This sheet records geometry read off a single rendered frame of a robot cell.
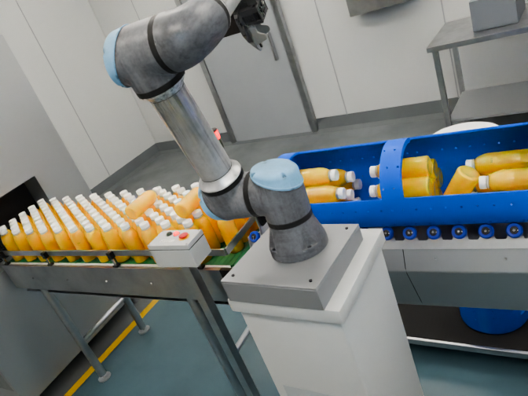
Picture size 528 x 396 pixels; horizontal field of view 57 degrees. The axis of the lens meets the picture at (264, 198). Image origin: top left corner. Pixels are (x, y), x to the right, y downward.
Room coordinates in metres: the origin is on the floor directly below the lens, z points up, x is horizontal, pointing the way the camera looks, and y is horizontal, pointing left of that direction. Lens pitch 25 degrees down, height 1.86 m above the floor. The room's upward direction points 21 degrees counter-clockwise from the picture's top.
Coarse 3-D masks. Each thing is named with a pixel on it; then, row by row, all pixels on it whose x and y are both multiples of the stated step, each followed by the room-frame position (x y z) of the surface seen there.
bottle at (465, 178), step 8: (464, 168) 1.24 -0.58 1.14; (472, 168) 1.24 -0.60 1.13; (456, 176) 1.23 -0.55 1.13; (464, 176) 1.21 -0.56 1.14; (472, 176) 1.21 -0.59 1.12; (456, 184) 1.23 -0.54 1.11; (464, 184) 1.21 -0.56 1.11; (472, 184) 1.20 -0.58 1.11; (448, 192) 1.25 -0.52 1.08; (456, 192) 1.22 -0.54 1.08; (464, 192) 1.21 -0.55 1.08
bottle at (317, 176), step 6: (312, 168) 1.57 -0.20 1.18; (318, 168) 1.55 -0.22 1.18; (324, 168) 1.55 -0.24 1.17; (306, 174) 1.56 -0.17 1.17; (312, 174) 1.55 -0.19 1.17; (318, 174) 1.53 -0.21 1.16; (324, 174) 1.52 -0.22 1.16; (306, 180) 1.55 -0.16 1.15; (312, 180) 1.54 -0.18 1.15; (318, 180) 1.53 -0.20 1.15; (324, 180) 1.52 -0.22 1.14; (330, 180) 1.52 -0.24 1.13
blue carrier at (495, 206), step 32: (480, 128) 1.29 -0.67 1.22; (512, 128) 1.27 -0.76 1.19; (320, 160) 1.69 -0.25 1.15; (352, 160) 1.62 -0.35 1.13; (384, 160) 1.34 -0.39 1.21; (448, 160) 1.43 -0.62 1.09; (384, 192) 1.29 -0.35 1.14; (480, 192) 1.13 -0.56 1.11; (512, 192) 1.08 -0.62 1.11; (384, 224) 1.33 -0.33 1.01; (416, 224) 1.28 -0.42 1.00; (448, 224) 1.23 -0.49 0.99
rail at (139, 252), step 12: (12, 252) 2.48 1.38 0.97; (24, 252) 2.41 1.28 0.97; (36, 252) 2.35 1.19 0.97; (48, 252) 2.28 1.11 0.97; (60, 252) 2.22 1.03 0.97; (72, 252) 2.17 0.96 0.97; (84, 252) 2.11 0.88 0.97; (96, 252) 2.06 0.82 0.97; (120, 252) 1.97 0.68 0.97; (132, 252) 1.92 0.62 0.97; (144, 252) 1.88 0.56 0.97; (216, 252) 1.64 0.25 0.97
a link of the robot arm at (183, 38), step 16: (192, 0) 1.01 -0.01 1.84; (208, 0) 1.01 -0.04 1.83; (224, 0) 1.05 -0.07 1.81; (240, 0) 1.15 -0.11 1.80; (160, 16) 0.98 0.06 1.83; (176, 16) 0.97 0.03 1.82; (192, 16) 0.97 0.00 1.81; (208, 16) 0.98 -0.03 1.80; (224, 16) 1.01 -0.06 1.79; (160, 32) 0.96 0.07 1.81; (176, 32) 0.95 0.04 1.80; (192, 32) 0.96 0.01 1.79; (208, 32) 0.97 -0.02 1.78; (224, 32) 1.01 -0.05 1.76; (160, 48) 0.96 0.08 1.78; (176, 48) 0.95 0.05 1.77; (192, 48) 0.96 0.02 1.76; (208, 48) 0.98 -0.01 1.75; (176, 64) 0.97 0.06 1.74; (192, 64) 0.98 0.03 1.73
